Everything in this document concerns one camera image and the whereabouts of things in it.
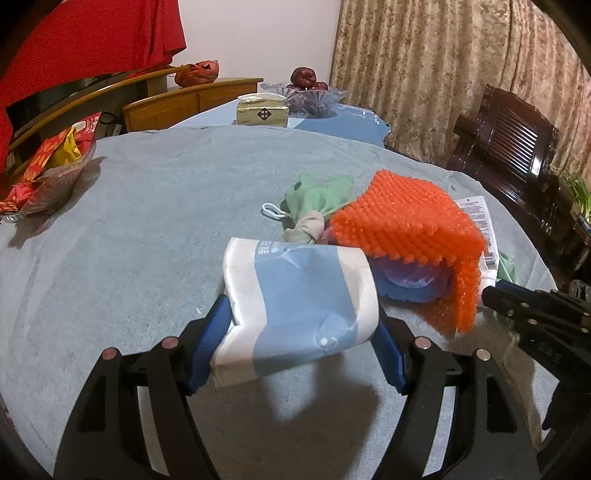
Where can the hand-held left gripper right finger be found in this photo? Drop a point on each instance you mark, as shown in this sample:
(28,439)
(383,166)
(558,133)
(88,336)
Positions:
(390,355)

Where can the dark wooden side table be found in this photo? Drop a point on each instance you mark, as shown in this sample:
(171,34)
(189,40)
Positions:
(568,240)

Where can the white label packet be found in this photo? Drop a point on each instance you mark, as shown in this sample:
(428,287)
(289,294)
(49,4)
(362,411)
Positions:
(480,217)

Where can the pink cloth with white loop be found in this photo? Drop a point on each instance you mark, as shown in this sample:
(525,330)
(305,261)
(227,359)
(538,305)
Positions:
(326,237)

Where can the red patterned snack packet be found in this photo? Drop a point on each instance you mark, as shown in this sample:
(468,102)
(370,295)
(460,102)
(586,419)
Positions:
(41,159)

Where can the small red snack packet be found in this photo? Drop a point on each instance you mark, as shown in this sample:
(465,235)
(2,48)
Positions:
(16,196)

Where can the yellow snack packet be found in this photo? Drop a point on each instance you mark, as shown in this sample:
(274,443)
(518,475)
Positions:
(64,150)

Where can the red cloth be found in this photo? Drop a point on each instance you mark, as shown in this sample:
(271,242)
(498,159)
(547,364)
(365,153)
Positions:
(92,37)

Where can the white and blue tissue packet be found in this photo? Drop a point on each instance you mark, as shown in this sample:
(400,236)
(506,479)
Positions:
(295,295)

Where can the blue plastic bag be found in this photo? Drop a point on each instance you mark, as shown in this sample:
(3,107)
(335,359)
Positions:
(406,286)

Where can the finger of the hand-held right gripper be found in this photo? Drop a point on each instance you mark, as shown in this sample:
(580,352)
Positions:
(570,303)
(503,300)

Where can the orange spiky mat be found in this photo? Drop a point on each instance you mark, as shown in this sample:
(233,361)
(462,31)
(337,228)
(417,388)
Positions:
(406,217)

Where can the glass fruit bowl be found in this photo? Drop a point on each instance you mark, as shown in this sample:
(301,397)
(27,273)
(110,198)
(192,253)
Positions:
(318,99)

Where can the dark red apple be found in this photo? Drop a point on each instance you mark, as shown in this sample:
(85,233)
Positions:
(302,76)
(321,86)

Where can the dark wooden armchair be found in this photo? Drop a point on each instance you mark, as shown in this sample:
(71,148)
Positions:
(503,138)

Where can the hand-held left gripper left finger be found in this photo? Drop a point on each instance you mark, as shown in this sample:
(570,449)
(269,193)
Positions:
(210,341)

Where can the glass snack bowl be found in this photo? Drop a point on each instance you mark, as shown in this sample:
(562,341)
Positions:
(55,189)

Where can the green potted plant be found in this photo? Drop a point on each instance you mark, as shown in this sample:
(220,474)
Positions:
(579,189)

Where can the blue tablecloth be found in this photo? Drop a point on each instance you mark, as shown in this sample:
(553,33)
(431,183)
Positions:
(341,124)

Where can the green cloth pouch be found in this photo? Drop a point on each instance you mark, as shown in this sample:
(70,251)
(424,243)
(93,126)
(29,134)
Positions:
(318,196)

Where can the green glove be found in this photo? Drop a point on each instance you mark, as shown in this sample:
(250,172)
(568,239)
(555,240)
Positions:
(508,270)

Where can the beige patterned curtain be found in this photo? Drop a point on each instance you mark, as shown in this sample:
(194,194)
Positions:
(438,55)

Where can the red plastic bag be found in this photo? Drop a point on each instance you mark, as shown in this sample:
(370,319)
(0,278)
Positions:
(196,74)

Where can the gold tissue box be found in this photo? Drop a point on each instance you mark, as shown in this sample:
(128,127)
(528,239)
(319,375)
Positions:
(261,115)

